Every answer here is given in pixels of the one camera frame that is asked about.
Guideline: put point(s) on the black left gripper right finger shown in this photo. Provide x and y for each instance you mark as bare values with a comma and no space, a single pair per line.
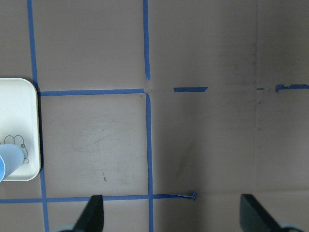
253,217

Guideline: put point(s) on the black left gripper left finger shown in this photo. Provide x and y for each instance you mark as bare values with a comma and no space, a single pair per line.
92,217

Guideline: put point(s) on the blue plastic cup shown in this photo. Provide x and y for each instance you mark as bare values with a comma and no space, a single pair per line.
11,158

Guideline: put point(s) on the cream rectangular serving tray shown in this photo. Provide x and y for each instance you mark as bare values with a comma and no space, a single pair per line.
19,124

